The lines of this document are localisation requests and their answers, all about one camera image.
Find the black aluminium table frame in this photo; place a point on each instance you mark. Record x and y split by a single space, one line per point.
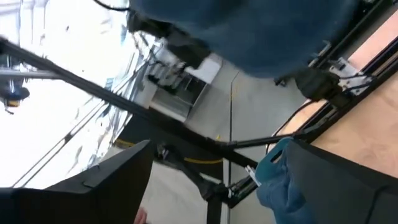
124 104

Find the teal plastic bin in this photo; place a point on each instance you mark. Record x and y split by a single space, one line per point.
264 168

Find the blue denim baseball cap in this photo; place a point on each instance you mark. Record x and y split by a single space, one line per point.
264 37

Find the navy denim baseball cap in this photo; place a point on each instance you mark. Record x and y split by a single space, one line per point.
280 202

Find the person's hand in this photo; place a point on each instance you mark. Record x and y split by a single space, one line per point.
141 217

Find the white shelf unit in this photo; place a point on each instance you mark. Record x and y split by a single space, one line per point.
205 70

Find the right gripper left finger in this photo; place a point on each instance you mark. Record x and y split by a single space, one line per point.
93 199

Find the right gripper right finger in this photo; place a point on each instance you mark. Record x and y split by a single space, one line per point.
342 193

